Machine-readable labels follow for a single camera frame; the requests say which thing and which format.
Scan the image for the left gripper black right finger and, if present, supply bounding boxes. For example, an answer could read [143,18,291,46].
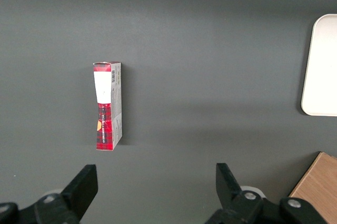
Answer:
[204,162,266,224]

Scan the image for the red plaid cardboard box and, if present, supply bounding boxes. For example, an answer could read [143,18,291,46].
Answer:
[92,61,123,151]

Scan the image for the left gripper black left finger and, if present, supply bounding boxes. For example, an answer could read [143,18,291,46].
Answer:
[33,164,98,224]

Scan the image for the cream rectangular plastic tray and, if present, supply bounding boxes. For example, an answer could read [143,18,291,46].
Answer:
[301,13,337,117]

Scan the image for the wooden two-drawer cabinet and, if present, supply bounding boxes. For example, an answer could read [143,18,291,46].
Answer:
[289,151,337,224]

